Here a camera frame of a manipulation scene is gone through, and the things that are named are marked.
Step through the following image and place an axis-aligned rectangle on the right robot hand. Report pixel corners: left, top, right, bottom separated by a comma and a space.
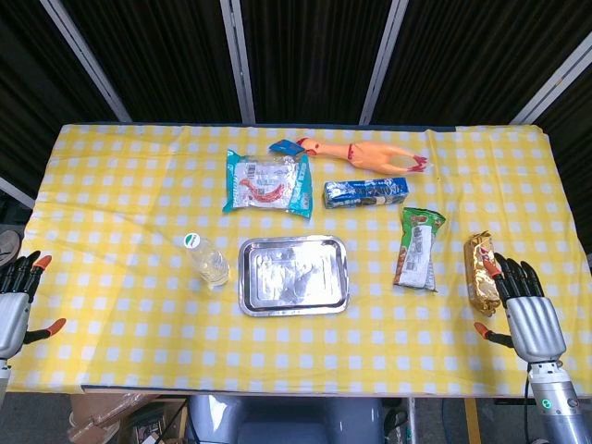
474, 252, 568, 363

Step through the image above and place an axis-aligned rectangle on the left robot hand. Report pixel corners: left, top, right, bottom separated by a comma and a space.
0, 251, 68, 361

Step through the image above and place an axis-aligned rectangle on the clear plastic bottle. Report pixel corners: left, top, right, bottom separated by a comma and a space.
181, 232, 231, 289

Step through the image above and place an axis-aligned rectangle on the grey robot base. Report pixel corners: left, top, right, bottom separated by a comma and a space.
186, 394, 386, 444

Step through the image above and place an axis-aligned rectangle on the metal tray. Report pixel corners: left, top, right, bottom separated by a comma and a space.
237, 234, 351, 317

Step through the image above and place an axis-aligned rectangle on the gold snack pack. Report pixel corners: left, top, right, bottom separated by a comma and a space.
463, 231, 502, 318

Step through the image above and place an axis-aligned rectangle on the yellow checkered tablecloth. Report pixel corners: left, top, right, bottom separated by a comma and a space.
7, 122, 592, 397

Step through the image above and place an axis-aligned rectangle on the green snack pack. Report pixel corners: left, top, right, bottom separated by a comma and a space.
392, 206, 447, 292

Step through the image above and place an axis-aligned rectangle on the cardboard box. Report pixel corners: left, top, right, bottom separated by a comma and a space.
67, 392, 186, 444

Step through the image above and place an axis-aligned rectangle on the blue cookie pack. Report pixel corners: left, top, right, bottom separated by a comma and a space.
323, 178, 410, 210

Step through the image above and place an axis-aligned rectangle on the rubber chicken toy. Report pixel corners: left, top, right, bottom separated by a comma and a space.
295, 136, 429, 177

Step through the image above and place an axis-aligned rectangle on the teal snack bag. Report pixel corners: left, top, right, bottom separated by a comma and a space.
221, 148, 315, 221

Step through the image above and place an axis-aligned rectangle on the small blue packet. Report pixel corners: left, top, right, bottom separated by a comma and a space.
269, 139, 305, 156

